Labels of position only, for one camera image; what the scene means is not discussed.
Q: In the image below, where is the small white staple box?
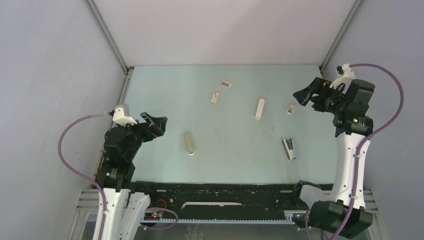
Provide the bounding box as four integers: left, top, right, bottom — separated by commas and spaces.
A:
210, 92, 220, 104

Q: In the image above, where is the beige stapler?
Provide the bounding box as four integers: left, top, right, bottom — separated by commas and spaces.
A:
184, 132, 195, 156

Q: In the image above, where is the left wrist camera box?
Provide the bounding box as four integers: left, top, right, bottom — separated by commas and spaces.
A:
112, 104, 138, 127

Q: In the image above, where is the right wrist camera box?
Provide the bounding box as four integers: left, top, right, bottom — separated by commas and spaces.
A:
330, 63, 355, 89

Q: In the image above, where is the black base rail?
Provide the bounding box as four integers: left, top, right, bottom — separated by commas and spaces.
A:
130, 181, 307, 220

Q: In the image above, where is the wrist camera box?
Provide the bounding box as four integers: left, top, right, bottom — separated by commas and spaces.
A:
330, 63, 355, 89
112, 104, 138, 127

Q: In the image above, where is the white cable duct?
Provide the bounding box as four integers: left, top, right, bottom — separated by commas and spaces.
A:
140, 215, 295, 225

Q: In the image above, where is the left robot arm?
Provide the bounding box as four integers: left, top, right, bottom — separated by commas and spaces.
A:
96, 107, 168, 240

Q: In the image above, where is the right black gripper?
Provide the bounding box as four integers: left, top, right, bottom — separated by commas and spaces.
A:
293, 76, 348, 115

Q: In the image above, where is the white staple box barcode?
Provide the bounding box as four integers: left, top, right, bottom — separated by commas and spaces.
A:
220, 80, 233, 89

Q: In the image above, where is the small pink stapler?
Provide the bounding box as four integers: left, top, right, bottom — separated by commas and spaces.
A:
286, 102, 297, 115

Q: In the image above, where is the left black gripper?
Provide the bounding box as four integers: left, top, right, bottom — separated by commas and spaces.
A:
118, 111, 167, 160

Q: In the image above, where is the grey white stapler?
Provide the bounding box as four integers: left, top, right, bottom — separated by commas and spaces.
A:
281, 138, 296, 161

